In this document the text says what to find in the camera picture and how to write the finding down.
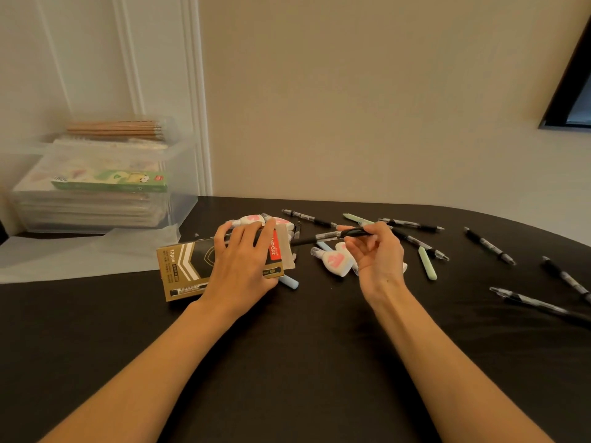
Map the person's right hand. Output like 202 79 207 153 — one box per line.
336 221 411 311

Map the person's left hand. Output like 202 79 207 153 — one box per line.
197 218 281 320

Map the black gold pen box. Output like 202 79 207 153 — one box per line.
156 227 298 303

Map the clear plastic storage bin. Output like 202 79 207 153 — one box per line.
0 116 200 234

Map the green pencil box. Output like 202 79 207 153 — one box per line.
50 169 169 194

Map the bundle of wooden pencils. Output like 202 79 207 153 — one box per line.
66 120 165 142

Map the person's left forearm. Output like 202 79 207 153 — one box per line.
39 299 241 443

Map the person's right forearm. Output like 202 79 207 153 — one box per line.
369 290 555 443

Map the translucent plastic sheet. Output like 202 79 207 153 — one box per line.
0 224 182 285

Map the black wall television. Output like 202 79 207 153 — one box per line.
538 18 591 131

